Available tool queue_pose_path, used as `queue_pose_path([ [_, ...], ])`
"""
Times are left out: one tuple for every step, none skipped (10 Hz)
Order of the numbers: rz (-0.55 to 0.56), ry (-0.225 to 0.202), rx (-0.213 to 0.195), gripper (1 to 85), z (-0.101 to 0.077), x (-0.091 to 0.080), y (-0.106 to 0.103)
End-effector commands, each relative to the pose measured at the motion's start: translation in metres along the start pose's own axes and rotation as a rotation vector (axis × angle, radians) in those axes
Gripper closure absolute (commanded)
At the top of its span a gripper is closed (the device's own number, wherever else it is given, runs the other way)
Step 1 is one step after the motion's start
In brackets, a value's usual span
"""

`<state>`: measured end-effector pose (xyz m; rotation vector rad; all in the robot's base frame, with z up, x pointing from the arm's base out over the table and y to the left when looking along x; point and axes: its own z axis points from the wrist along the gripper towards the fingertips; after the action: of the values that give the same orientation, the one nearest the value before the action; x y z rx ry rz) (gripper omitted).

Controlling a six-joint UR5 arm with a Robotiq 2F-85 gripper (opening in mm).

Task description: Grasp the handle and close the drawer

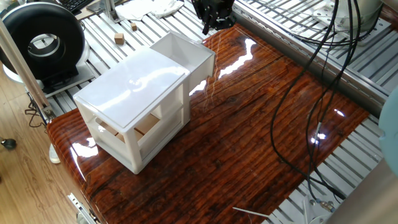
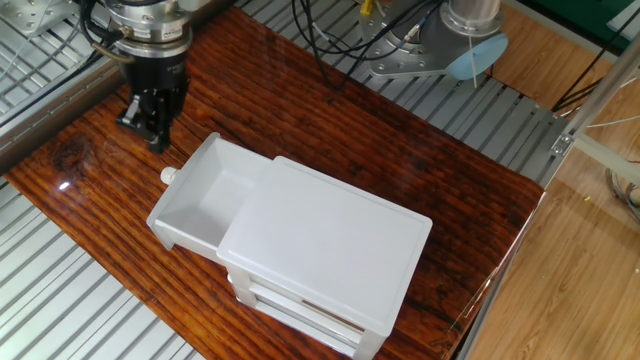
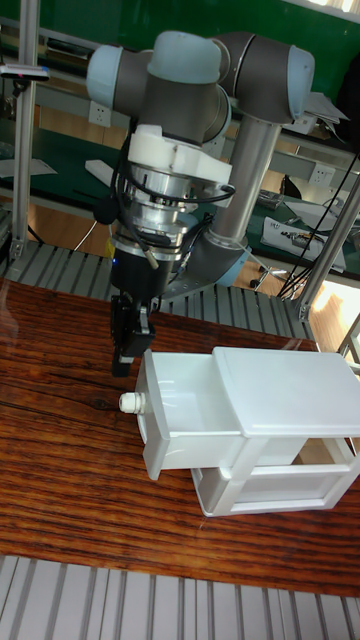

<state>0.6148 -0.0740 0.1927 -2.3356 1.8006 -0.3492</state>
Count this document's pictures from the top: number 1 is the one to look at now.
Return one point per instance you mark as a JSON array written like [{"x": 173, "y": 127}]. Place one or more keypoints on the small wooden cube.
[{"x": 133, "y": 26}]

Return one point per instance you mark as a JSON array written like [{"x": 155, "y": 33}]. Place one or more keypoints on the white plastic foot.
[{"x": 54, "y": 155}]

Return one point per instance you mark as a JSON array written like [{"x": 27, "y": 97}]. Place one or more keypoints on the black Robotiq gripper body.
[{"x": 214, "y": 7}]

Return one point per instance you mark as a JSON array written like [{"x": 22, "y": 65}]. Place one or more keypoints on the metal edge bracket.
[{"x": 81, "y": 208}]

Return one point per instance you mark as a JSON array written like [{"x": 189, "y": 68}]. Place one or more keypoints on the silver perforated mount plate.
[{"x": 323, "y": 14}]

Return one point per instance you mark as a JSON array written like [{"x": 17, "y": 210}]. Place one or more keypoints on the grey metal table rail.
[{"x": 311, "y": 62}]

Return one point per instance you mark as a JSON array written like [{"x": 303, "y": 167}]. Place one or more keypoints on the tall aluminium frame post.
[{"x": 21, "y": 67}]

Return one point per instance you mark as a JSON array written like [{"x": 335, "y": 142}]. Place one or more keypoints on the white round base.
[{"x": 360, "y": 12}]

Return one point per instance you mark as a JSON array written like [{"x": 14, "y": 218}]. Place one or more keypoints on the white device base plate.
[{"x": 84, "y": 74}]

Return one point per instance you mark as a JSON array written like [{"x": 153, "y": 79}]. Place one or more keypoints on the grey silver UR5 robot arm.
[{"x": 390, "y": 133}]

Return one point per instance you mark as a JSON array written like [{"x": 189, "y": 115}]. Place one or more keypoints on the white plastic drawer with knob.
[{"x": 199, "y": 65}]

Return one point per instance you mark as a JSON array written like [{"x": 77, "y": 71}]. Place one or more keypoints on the crumpled white cloth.
[{"x": 140, "y": 11}]

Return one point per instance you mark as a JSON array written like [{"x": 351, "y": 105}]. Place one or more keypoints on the short aluminium profile post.
[{"x": 111, "y": 11}]

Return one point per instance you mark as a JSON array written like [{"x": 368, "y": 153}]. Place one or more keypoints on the white plastic drawer cabinet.
[{"x": 130, "y": 87}]

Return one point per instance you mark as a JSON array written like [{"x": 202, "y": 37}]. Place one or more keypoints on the large wooden cube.
[{"x": 119, "y": 39}]

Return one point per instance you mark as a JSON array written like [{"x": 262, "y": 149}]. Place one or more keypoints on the black caster wheel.
[{"x": 8, "y": 143}]

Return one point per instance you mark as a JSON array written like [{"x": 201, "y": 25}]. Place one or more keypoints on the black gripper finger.
[
  {"x": 207, "y": 26},
  {"x": 227, "y": 23}
]

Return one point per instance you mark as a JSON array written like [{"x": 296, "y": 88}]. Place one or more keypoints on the black computer keyboard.
[{"x": 73, "y": 4}]

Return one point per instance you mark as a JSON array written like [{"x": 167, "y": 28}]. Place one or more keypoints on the glossy brown wood-grain board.
[{"x": 233, "y": 140}]

